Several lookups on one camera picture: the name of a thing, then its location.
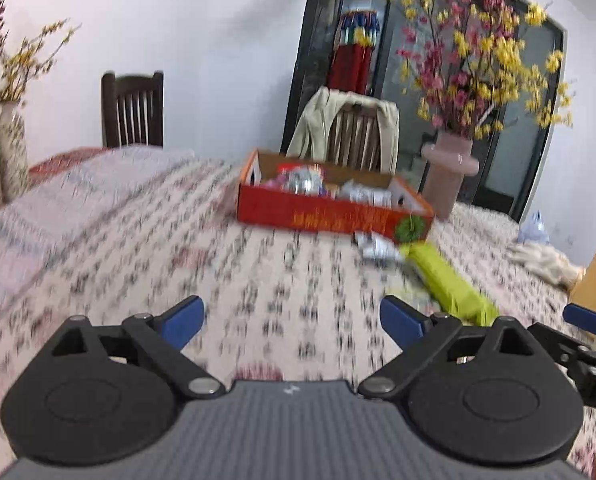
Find lime green snack packet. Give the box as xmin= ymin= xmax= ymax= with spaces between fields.
xmin=399 ymin=242 xmax=499 ymax=326

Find white work gloves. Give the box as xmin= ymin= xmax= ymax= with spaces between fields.
xmin=506 ymin=242 xmax=586 ymax=290

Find silver white snack packet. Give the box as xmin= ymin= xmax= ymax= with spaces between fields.
xmin=353 ymin=231 xmax=404 ymax=263

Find blue white plastic bag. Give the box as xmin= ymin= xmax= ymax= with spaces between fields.
xmin=516 ymin=211 xmax=551 ymax=245

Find calligraphy print tablecloth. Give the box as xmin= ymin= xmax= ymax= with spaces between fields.
xmin=0 ymin=156 xmax=596 ymax=480

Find grey patterned folded cloth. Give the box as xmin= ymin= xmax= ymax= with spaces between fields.
xmin=0 ymin=145 xmax=195 ymax=312

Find pink glass vase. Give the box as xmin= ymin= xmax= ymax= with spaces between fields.
xmin=421 ymin=131 xmax=479 ymax=220

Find orange cardboard snack box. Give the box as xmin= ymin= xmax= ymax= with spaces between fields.
xmin=236 ymin=151 xmax=435 ymax=244

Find wooden chair with jacket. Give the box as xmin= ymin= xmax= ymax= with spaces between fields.
xmin=325 ymin=103 xmax=380 ymax=171

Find beige jacket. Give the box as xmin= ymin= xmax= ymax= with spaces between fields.
xmin=286 ymin=87 xmax=400 ymax=172

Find dark wooden chair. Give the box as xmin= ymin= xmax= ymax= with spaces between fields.
xmin=100 ymin=72 xmax=164 ymax=148

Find patterned slim ceramic vase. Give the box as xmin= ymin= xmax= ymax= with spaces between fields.
xmin=0 ymin=102 xmax=30 ymax=203

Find red hanging tassel decoration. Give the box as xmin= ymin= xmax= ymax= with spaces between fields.
xmin=326 ymin=10 xmax=380 ymax=94

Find yellow and red flower branches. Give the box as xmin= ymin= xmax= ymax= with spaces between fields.
xmin=371 ymin=0 xmax=575 ymax=141

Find dark framed glass door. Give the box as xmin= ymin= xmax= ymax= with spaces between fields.
xmin=279 ymin=0 xmax=567 ymax=224

